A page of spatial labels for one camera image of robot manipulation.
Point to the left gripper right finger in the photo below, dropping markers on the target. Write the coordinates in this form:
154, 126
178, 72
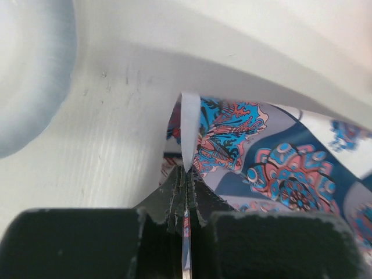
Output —
226, 243

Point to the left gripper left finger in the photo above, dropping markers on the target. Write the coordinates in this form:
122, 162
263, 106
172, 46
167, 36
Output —
139, 242

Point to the patterned placemat cloth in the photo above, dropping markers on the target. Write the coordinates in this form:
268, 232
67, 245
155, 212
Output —
259, 156

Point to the white blue-rimmed bowl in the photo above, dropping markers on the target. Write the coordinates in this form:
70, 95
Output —
38, 56

